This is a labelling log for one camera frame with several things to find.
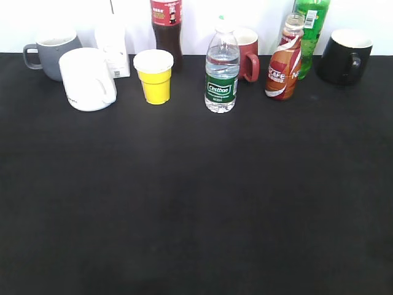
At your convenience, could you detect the brown coffee drink bottle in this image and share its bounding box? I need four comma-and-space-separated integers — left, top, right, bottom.
265, 12, 305, 101

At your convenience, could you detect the grey ceramic mug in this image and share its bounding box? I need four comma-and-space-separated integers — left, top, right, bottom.
23, 27, 82, 82

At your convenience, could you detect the red ceramic mug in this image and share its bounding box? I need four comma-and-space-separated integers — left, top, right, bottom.
234, 28, 260, 82

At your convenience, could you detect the white ceramic mug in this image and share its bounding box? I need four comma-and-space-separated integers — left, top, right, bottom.
59, 47, 117, 112

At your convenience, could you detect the black ceramic mug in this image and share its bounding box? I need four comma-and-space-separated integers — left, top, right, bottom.
316, 29, 373, 85

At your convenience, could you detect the green sprite bottle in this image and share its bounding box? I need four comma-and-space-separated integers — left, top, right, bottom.
293, 0, 330, 80

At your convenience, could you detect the yellow paper cup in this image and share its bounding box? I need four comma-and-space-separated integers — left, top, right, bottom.
133, 49, 174, 105

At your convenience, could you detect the clear water bottle green label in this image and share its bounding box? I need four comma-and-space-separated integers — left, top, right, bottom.
204, 15, 240, 114

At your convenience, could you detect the cola bottle red label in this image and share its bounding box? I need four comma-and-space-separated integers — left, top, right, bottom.
150, 0, 182, 72

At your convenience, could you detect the white plastic bottle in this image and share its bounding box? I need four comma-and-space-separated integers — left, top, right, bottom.
95, 15, 130, 79

